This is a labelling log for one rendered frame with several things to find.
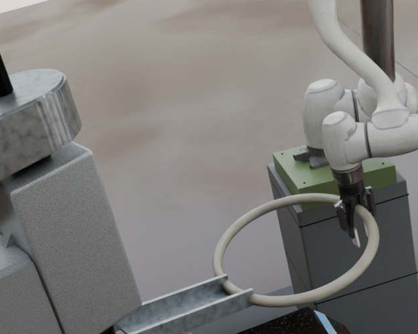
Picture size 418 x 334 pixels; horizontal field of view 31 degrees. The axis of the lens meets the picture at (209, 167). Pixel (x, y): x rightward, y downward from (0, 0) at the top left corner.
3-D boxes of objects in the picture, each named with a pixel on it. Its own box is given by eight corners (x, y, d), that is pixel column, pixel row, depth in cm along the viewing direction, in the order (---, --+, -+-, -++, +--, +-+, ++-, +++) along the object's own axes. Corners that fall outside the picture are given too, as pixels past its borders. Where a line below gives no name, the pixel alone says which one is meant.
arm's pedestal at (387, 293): (285, 319, 335) (250, 162, 298) (392, 285, 339) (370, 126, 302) (322, 397, 291) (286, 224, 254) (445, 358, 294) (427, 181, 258)
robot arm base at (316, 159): (288, 153, 283) (286, 139, 280) (347, 140, 283) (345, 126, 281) (300, 171, 266) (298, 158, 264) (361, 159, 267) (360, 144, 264)
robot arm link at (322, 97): (304, 134, 281) (296, 78, 272) (354, 128, 278) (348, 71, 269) (306, 152, 266) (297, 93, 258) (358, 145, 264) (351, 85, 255)
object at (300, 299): (295, 336, 193) (292, 327, 191) (182, 269, 230) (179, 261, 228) (416, 228, 214) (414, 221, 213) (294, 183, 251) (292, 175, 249)
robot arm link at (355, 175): (324, 163, 222) (328, 180, 225) (341, 175, 215) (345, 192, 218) (349, 150, 225) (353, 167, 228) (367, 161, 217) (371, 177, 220)
